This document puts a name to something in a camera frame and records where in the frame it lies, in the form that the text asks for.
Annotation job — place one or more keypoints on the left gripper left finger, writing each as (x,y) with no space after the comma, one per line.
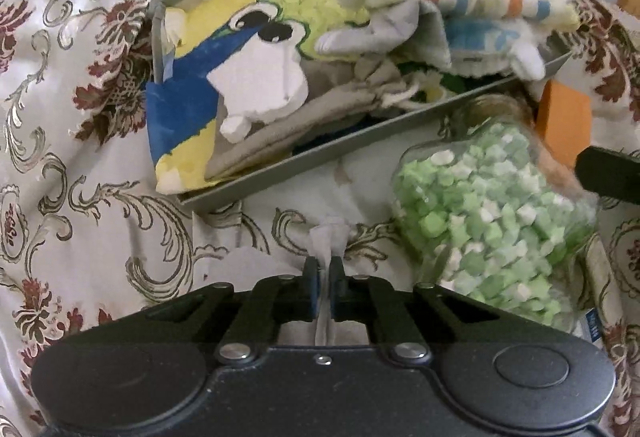
(274,301)

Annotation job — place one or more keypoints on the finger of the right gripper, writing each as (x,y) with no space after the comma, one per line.
(608,173)

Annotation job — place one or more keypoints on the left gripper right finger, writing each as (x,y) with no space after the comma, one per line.
(374,303)

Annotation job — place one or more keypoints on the white tissue piece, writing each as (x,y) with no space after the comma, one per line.
(327,240)

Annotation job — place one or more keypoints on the striped pastel soft cloth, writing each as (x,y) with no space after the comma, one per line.
(494,36)

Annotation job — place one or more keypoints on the grey soft cloth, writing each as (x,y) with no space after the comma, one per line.
(414,30)

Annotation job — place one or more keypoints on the orange block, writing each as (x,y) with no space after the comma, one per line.
(564,121)

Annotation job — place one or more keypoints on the bag of green foam pieces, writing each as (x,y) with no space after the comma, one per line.
(488,213)

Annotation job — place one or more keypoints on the floral satin bed cover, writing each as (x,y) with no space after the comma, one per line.
(89,231)

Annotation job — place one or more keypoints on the grey tray with cartoon liner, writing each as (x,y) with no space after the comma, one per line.
(239,91)

